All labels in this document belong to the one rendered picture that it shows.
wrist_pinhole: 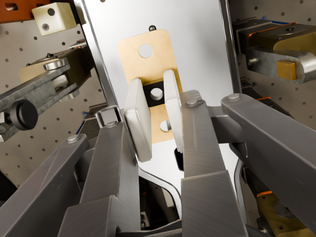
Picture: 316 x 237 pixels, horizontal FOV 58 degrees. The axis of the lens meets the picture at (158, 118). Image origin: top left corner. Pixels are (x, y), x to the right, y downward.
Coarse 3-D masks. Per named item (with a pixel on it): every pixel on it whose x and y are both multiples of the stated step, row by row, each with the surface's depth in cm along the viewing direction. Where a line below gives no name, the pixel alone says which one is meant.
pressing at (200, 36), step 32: (96, 0) 42; (128, 0) 42; (160, 0) 42; (192, 0) 42; (224, 0) 42; (96, 32) 44; (128, 32) 44; (192, 32) 44; (224, 32) 44; (96, 64) 45; (192, 64) 46; (224, 64) 46; (224, 96) 48; (160, 160) 52; (224, 160) 52
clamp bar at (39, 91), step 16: (32, 80) 33; (48, 80) 35; (0, 96) 28; (16, 96) 29; (32, 96) 33; (48, 96) 36; (0, 112) 26; (16, 112) 25; (32, 112) 27; (0, 128) 27; (16, 128) 28; (32, 128) 27
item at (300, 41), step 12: (240, 24) 67; (252, 24) 62; (264, 24) 60; (276, 24) 57; (288, 24) 50; (300, 24) 47; (240, 36) 59; (252, 36) 50; (264, 36) 46; (276, 36) 43; (288, 36) 41; (300, 36) 40; (312, 36) 40; (240, 48) 62; (276, 48) 40; (288, 48) 40; (300, 48) 40; (312, 48) 40
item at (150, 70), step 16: (160, 32) 20; (128, 48) 20; (160, 48) 20; (128, 64) 21; (144, 64) 21; (160, 64) 21; (128, 80) 21; (144, 80) 21; (160, 80) 20; (176, 80) 21; (160, 96) 21; (160, 112) 22; (160, 128) 22
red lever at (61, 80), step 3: (60, 75) 39; (63, 75) 39; (54, 78) 39; (57, 78) 39; (60, 78) 39; (63, 78) 39; (66, 78) 40; (54, 81) 39; (57, 81) 39; (60, 81) 39; (63, 81) 39; (66, 81) 40; (54, 84) 39; (57, 84) 39; (60, 84) 39; (63, 84) 39; (66, 84) 40; (54, 87) 39; (57, 87) 39; (60, 87) 40
